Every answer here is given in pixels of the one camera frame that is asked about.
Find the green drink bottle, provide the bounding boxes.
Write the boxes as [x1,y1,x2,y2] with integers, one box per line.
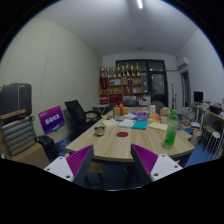
[163,109,180,150]

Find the blue book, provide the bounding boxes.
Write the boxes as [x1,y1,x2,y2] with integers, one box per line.
[133,115,149,122]

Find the wooden side desk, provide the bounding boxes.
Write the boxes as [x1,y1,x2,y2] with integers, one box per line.
[199,106,224,134]

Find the pink flowers in white pot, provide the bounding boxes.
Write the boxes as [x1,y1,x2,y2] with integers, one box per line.
[159,106,172,125]

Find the white air conditioner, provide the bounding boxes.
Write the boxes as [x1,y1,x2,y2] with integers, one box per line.
[176,57,190,70]

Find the teal book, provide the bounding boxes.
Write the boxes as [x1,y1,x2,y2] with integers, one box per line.
[131,120,149,131]

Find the white book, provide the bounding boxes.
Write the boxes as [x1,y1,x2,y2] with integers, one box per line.
[117,118,136,129]

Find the black suitcase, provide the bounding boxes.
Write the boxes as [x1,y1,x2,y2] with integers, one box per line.
[0,83,33,118]

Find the black bag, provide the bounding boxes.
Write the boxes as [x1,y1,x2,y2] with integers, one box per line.
[35,134,60,163]

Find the pink box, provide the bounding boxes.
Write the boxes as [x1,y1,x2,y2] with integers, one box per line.
[133,110,149,117]

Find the black office chair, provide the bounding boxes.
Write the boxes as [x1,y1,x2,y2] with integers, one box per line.
[64,99,101,134]

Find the wooden shelf unit with trophies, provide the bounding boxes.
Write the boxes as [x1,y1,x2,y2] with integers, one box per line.
[98,62,144,105]

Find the yellow gift box red ribbon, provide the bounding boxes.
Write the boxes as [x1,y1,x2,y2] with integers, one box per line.
[113,103,130,117]

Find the orange upright box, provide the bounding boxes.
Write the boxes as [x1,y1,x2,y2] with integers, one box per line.
[148,104,157,117]

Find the black computer monitor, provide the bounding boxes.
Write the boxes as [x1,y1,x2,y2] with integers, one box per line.
[193,91,204,104]

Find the pale yellow book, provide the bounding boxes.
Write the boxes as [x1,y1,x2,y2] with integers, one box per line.
[147,121,169,132]
[101,118,119,127]

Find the orange book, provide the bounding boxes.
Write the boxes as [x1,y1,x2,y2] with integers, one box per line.
[148,115,162,123]

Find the purple sign board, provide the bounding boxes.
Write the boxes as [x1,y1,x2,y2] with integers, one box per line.
[38,105,66,135]

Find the steel cup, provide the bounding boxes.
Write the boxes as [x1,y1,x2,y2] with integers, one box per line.
[93,125,106,137]

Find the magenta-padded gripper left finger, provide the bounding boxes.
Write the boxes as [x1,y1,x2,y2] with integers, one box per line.
[43,144,95,187]

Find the black framed glass door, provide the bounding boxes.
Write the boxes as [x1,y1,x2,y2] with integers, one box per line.
[115,59,169,107]

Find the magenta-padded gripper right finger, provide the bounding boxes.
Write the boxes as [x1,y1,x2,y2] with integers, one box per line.
[130,143,184,186]

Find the grey ribbed cushion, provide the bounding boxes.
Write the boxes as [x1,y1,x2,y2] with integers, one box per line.
[1,116,36,157]

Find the white round stool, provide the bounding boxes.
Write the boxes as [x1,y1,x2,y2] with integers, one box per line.
[205,130,222,154]

